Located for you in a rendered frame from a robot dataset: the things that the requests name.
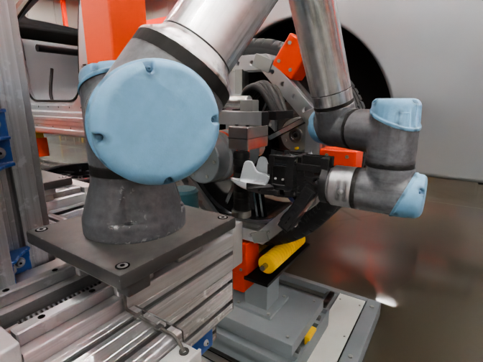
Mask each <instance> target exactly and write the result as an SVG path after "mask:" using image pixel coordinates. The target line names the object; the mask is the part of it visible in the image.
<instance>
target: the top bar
mask: <svg viewBox="0 0 483 362"><path fill-rule="evenodd" d="M218 122H219V124H228V125H235V124H238V125H242V126H246V125H250V126H267V125H269V112H268V111H224V110H222V111H221V113H220V114H219V115H218Z"/></svg>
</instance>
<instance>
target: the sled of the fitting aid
mask: <svg viewBox="0 0 483 362"><path fill-rule="evenodd" d="M328 318H329V310H328V309H326V308H323V310H322V311H321V313H320V315H319V316H318V317H317V319H316V321H315V322H314V324H313V325H312V327H311V328H310V330H309V331H308V333H307V334H306V336H305V337H304V339H303V340H302V342H301V343H300V345H299V346H298V348H297V349H296V351H295V352H294V354H293V356H292V357H291V356H288V355H286V354H284V353H282V352H279V351H277V350H275V349H274V348H271V347H269V346H267V345H265V344H263V343H260V342H258V341H256V340H254V339H252V338H249V337H247V336H245V335H243V334H241V333H238V332H237V331H235V330H232V329H230V328H228V327H226V326H224V325H221V324H219V323H218V324H217V325H216V339H215V341H214V342H213V345H212V346H211V347H213V348H215V349H217V350H219V351H221V352H222V353H225V354H226V355H228V356H231V357H232V358H235V359H236V360H238V361H240V362H307V361H308V359H309V358H310V356H311V354H312V352H313V350H314V349H315V347H316V346H317V344H318V342H319V340H320V339H321V337H322V335H323V334H324V332H325V330H326V328H327V327H328Z"/></svg>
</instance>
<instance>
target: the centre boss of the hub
mask: <svg viewBox="0 0 483 362"><path fill-rule="evenodd" d="M289 138H290V140H291V141H292V142H295V143H297V142H299V141H301V140H302V138H303V133H302V131H301V130H300V129H299V128H296V129H293V130H292V131H290V133H289Z"/></svg>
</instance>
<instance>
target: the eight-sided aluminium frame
mask: <svg viewBox="0 0 483 362"><path fill-rule="evenodd" d="M275 58H276V56H275V55H269V54H257V53H256V55H242V56H241V57H240V58H239V60H238V62H237V63H236V64H235V66H234V68H233V69H232V71H231V72H235V70H239V69H243V71H247V72H248V73H255V72H263V73H264V74H265V76H266V77H267V78H268V79H269V80H270V82H271V83H272V84H275V85H277V86H278V88H279V89H280V91H281V93H282V96H283V97H284V98H285V100H286V101H287V102H288V103H289V104H290V105H291V106H292V107H293V109H294V110H295V111H296V112H297V113H298V115H299V116H300V117H301V118H302V120H304V122H305V123H306V125H305V152H308V153H309V154H319V155H320V149H321V148H324V147H327V146H326V145H325V144H321V143H318V142H316V141H314V140H313V139H312V138H311V136H310V134H309V133H308V122H309V121H308V119H309V118H310V116H311V114H312V113H313V112H314V108H313V103H312V99H311V95H310V93H309V92H308V91H307V90H306V89H305V88H304V87H303V86H302V85H301V83H300V82H299V81H298V80H290V79H289V78H288V77H286V76H285V75H284V74H283V73H282V72H281V71H280V70H278V69H277V68H276V67H275V66H274V65H273V62H274V60H275ZM175 183H176V185H177V186H181V185H190V186H194V187H196V188H197V189H198V204H199V208H200V209H203V210H209V211H212V212H215V213H219V212H218V211H217V209H215V207H214V206H213V204H212V203H211V201H210V200H209V199H208V197H207V196H206V194H205V193H204V191H202V189H201V187H200V186H199V185H198V183H197V182H196V181H195V180H193V179H192V178H191V177H190V176H188V177H186V178H184V179H182V180H179V181H177V182H175ZM319 202H320V200H319V199H318V197H317V198H316V199H315V200H314V201H313V203H312V204H311V206H310V207H309V209H307V211H308V210H310V209H311V208H313V207H314V206H316V205H317V204H318V203H319ZM291 205H292V204H291ZM291 205H290V206H291ZM290 206H289V207H290ZM289 207H287V208H286V209H285V210H284V211H283V212H281V213H280V214H279V215H278V216H276V217H275V218H274V219H273V220H271V221H270V222H269V223H268V224H267V225H265V224H261V223H256V222H253V221H247V220H244V219H238V218H236V220H237V221H241V222H242V239H244V240H247V241H252V242H254V243H260V244H264V243H266V242H268V241H269V240H271V239H272V238H274V237H275V236H276V235H277V234H279V232H281V231H282V229H281V227H279V226H278V225H277V224H278V223H279V222H280V219H281V217H282V215H283V214H284V213H285V212H286V211H287V210H288V209H289ZM307 211H306V212H307Z"/></svg>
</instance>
